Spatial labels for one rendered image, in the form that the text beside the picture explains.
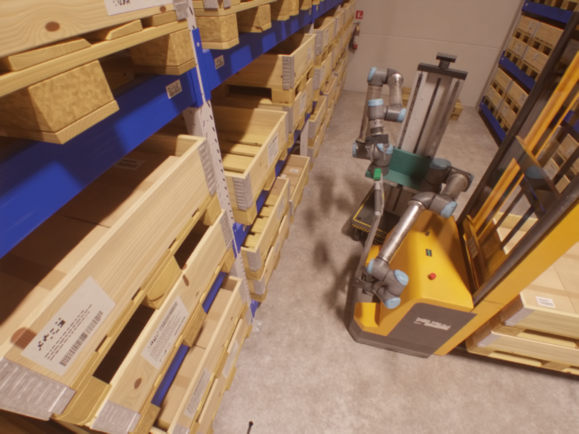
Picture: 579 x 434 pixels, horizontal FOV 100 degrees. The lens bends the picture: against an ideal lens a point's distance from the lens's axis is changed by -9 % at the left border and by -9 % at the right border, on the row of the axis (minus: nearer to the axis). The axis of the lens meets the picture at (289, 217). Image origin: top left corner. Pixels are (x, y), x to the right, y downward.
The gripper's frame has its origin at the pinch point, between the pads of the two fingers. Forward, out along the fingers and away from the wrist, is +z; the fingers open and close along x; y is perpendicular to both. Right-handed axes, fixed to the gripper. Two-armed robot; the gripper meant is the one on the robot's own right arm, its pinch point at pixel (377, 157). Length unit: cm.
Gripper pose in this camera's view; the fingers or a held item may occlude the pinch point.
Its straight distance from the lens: 172.3
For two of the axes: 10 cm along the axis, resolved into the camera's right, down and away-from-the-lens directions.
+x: 9.3, -0.1, -3.8
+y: -3.7, 2.3, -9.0
